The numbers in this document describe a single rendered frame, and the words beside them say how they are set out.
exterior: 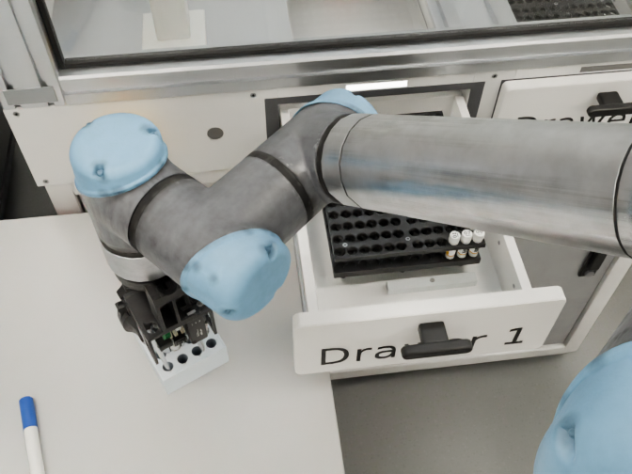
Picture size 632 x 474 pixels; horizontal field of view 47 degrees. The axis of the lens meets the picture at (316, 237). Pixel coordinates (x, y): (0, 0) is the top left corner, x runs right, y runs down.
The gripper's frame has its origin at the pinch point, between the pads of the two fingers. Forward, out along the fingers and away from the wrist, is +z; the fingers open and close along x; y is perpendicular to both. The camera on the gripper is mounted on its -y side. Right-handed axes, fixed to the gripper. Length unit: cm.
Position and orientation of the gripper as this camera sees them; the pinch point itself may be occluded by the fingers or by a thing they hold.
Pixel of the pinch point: (170, 337)
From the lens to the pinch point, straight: 88.5
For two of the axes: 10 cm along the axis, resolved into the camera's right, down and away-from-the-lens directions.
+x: 8.5, -4.2, 3.2
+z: -0.1, 5.9, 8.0
